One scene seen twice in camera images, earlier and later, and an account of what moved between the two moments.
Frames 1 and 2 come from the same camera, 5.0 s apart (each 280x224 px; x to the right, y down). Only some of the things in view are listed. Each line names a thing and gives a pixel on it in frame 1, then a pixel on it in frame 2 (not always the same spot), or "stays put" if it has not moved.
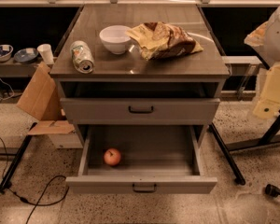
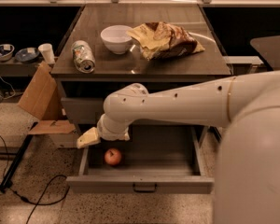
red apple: x=112 y=157 stays put
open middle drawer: x=155 y=159 stays put
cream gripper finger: x=275 y=91 to x=107 y=129
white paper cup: x=46 y=52 stays put
